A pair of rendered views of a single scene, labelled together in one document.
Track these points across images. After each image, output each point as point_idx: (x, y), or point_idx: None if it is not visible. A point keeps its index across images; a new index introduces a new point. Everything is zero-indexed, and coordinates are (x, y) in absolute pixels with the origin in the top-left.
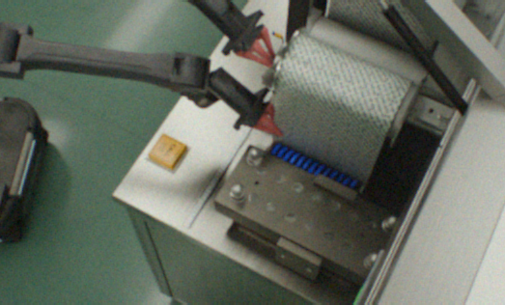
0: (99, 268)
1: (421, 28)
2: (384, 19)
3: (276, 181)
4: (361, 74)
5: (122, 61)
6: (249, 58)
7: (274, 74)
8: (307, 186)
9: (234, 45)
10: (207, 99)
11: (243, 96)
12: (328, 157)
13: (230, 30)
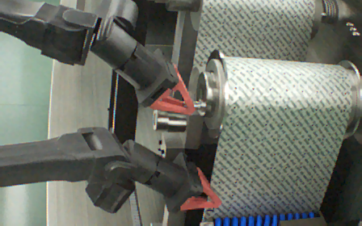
0: None
1: (295, 40)
2: (258, 46)
3: None
4: (303, 66)
5: (27, 151)
6: (167, 107)
7: (225, 95)
8: None
9: (162, 81)
10: (124, 190)
11: (170, 164)
12: (278, 202)
13: (146, 68)
